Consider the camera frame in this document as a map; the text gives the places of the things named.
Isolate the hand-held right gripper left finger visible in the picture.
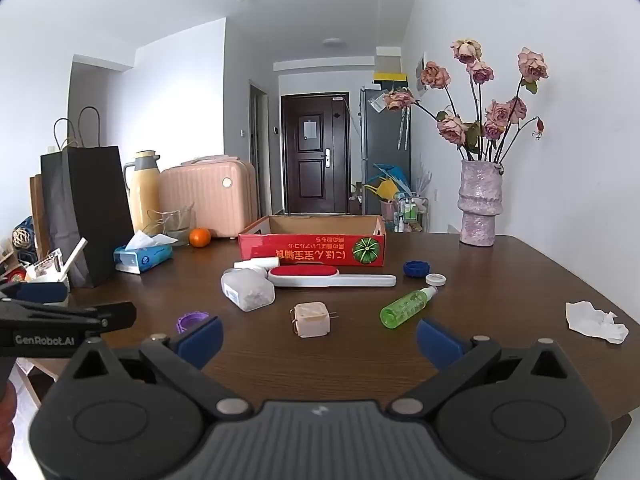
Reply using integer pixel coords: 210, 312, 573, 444
60, 316, 256, 423

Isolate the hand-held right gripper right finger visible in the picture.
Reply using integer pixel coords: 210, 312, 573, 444
386, 318, 582, 422

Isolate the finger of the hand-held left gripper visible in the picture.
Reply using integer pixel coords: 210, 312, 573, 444
0, 280, 71, 307

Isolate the purple lid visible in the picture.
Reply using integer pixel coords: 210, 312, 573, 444
175, 312, 211, 333

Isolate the green spray bottle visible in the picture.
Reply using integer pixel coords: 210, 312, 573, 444
380, 286, 438, 330

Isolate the white plastic spray bottle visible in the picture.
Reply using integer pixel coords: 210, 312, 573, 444
221, 267, 276, 312

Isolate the beige plug adapter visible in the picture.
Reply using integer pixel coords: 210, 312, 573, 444
289, 301, 338, 339

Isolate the red cardboard box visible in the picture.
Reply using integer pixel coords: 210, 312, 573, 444
238, 215, 387, 267

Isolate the black paper bag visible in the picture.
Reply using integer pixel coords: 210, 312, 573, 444
40, 106, 136, 289

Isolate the small white tube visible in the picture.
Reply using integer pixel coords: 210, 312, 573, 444
234, 257, 281, 272

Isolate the blue tissue pack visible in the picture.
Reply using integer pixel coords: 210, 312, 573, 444
113, 232, 178, 274

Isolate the red and white lint brush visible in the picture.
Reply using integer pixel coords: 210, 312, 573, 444
267, 266, 397, 289

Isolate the clear glass pitcher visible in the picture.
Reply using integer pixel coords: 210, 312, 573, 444
147, 203, 197, 243

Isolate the metal trolley rack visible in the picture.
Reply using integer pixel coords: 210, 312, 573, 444
394, 192, 431, 233

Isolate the pink textured vase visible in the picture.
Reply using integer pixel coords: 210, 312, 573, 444
457, 159, 505, 248

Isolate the yellow thermos jug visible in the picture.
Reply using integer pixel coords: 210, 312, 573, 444
122, 150, 163, 236

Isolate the pink hard-shell suitcase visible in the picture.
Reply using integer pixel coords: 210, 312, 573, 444
159, 155, 257, 240

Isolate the crumpled white tissue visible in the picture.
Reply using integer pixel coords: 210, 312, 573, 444
565, 301, 630, 345

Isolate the blue and yellow bag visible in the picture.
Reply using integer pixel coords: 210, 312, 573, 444
365, 162, 411, 201

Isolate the dark brown entrance door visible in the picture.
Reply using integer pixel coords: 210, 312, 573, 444
281, 93, 351, 215

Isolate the grey refrigerator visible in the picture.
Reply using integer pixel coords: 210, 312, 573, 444
360, 86, 412, 216

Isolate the clear folded umbrella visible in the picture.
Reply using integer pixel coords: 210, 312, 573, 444
397, 105, 411, 151

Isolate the yellow and dark box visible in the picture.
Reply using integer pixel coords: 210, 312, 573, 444
372, 71, 410, 88

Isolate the bunch of dried pink roses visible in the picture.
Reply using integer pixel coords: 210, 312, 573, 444
382, 37, 550, 163

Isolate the white box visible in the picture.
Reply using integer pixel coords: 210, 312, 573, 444
376, 46, 403, 73

